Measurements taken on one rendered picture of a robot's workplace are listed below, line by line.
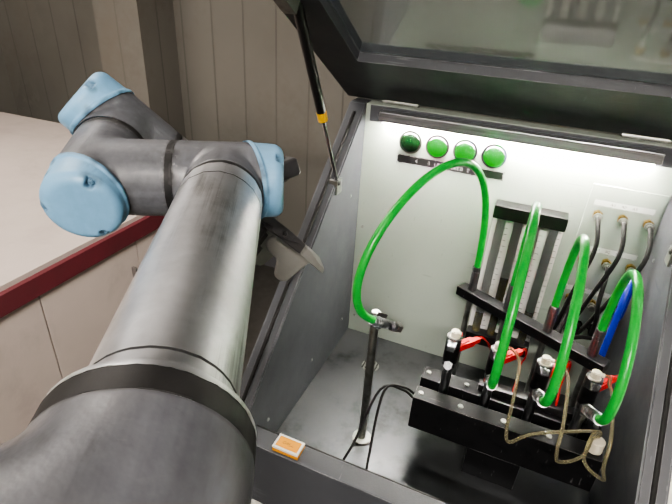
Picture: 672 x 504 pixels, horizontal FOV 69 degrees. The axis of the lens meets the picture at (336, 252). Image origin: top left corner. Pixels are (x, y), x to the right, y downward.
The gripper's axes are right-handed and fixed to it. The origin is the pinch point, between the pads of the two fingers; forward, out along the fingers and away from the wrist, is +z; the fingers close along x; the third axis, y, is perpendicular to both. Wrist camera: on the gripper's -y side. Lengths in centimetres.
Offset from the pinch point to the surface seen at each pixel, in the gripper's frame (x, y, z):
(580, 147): 4, -48, 31
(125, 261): -135, 32, 16
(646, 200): 12, -48, 46
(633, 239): 11, -43, 52
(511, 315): 18.8, -9.8, 21.7
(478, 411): 5.7, 3.0, 47.3
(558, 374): 24.7, -6.8, 29.7
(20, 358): -110, 72, 2
